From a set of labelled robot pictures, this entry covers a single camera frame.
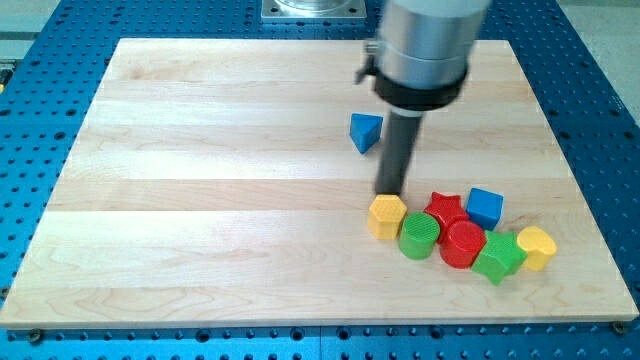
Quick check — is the blue triangle block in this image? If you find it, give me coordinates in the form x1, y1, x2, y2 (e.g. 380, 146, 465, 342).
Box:
349, 113, 383, 154

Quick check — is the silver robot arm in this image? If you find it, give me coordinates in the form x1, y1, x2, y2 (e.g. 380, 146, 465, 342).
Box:
355, 0, 491, 117

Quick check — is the yellow hexagon block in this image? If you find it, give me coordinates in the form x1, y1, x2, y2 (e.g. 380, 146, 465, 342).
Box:
367, 194, 407, 240

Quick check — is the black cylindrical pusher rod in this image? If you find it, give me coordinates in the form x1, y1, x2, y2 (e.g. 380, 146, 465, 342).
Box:
374, 107, 424, 195

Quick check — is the wooden board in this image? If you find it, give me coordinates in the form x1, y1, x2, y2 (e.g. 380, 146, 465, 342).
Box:
1, 39, 638, 330

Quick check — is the green cylinder block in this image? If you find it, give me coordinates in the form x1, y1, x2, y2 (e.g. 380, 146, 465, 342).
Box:
398, 212, 440, 260

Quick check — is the red star block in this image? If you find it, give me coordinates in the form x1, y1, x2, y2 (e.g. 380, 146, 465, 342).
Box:
424, 192, 470, 243

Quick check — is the red cylinder block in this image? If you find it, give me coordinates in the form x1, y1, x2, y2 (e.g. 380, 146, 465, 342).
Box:
440, 221, 486, 269

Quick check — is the blue cube block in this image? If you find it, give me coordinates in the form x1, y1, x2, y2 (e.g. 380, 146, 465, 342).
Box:
466, 188, 504, 230

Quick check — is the green star block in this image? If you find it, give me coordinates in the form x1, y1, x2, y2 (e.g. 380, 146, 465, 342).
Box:
471, 230, 527, 285

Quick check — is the yellow heart block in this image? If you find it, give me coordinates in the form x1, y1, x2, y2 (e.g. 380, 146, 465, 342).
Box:
516, 226, 558, 271

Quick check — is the blue perforated metal table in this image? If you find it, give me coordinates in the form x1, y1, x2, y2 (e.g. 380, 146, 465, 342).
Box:
1, 0, 639, 359

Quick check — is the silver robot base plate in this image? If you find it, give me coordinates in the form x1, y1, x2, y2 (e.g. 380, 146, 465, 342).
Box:
261, 0, 367, 20

